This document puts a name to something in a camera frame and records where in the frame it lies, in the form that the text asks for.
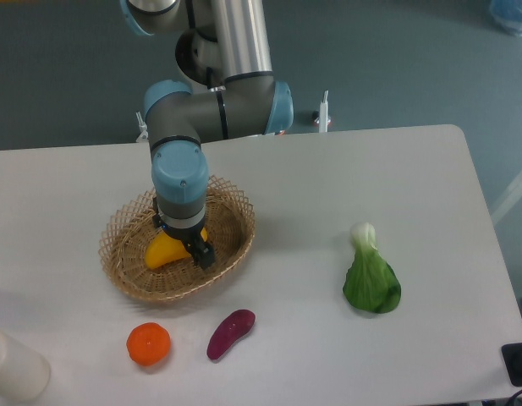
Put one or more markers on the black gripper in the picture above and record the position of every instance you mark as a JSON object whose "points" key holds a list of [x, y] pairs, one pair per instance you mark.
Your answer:
{"points": [[188, 231]]}

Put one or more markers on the black device at edge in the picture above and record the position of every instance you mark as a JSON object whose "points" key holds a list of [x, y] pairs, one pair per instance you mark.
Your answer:
{"points": [[512, 357]]}

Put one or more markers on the woven wicker basket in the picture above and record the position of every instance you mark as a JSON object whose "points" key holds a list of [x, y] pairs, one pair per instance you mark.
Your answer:
{"points": [[230, 226]]}

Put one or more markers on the cream cylindrical bottle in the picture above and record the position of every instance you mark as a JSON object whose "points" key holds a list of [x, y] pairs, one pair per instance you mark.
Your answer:
{"points": [[24, 373]]}

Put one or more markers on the orange tangerine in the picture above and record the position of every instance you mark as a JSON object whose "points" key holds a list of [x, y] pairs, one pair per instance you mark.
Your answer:
{"points": [[148, 344]]}

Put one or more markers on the white frame at right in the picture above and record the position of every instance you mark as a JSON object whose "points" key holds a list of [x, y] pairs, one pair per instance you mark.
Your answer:
{"points": [[507, 200]]}

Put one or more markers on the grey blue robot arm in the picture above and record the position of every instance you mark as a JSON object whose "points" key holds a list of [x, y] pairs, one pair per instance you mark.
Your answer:
{"points": [[229, 92]]}

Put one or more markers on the green bok choy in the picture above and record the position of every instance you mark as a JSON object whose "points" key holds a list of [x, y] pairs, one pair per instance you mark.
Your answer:
{"points": [[370, 284]]}

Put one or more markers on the yellow mango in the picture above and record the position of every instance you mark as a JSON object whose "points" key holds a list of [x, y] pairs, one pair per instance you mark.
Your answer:
{"points": [[163, 250]]}

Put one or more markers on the purple sweet potato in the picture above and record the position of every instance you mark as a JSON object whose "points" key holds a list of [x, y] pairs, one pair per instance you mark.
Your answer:
{"points": [[230, 330]]}

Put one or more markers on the blue bag in background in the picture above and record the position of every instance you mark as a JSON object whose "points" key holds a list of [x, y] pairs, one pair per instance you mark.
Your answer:
{"points": [[508, 14]]}

